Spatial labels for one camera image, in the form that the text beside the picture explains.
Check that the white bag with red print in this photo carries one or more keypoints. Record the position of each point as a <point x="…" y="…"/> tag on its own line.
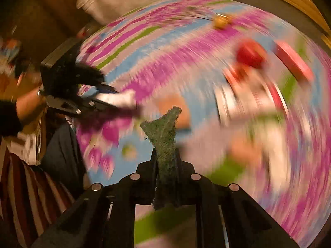
<point x="248" y="103"/>

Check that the golden toy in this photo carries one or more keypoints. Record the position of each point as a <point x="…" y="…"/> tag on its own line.
<point x="221" y="20"/>

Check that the red apple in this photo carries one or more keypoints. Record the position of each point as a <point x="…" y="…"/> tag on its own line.
<point x="250" y="54"/>

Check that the small brown sponge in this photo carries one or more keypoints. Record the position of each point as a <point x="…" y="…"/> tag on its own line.
<point x="183" y="113"/>

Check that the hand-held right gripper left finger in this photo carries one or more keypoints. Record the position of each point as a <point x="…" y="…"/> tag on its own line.
<point x="147" y="178"/>

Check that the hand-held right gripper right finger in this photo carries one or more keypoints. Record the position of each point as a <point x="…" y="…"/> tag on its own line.
<point x="187" y="178"/>

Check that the red and white striped cloth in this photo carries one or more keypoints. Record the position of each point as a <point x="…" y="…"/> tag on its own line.
<point x="28" y="199"/>

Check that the pink box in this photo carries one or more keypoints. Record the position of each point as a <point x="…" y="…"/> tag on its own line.
<point x="294" y="62"/>

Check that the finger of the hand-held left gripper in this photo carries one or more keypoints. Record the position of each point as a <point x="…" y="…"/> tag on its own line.
<point x="90" y="78"/>
<point x="103" y="111"/>

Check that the green scouring pad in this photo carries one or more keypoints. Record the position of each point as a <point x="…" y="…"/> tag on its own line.
<point x="163" y="139"/>

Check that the wooden wardrobe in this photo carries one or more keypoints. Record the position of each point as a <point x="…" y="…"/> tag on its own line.
<point x="46" y="13"/>

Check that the white cloth piece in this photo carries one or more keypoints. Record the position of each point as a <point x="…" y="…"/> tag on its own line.
<point x="120" y="98"/>

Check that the dark blue cloth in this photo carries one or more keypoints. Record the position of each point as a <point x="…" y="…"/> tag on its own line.
<point x="64" y="157"/>

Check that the floral striped bed sheet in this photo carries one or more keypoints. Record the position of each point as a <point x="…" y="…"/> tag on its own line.
<point x="168" y="56"/>

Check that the person's left hand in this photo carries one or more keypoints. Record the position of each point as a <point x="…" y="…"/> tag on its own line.
<point x="29" y="104"/>

